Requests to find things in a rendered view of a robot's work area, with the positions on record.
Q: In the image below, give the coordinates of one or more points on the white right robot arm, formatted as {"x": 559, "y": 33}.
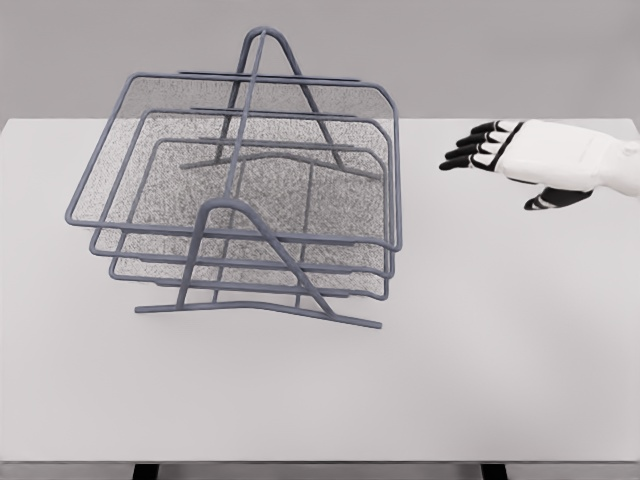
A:
{"x": 631, "y": 165}

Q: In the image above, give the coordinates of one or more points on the grey mesh folder tray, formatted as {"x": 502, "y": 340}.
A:
{"x": 125, "y": 245}
{"x": 150, "y": 95}
{"x": 250, "y": 280}

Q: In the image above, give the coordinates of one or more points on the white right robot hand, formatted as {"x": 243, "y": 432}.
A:
{"x": 550, "y": 150}

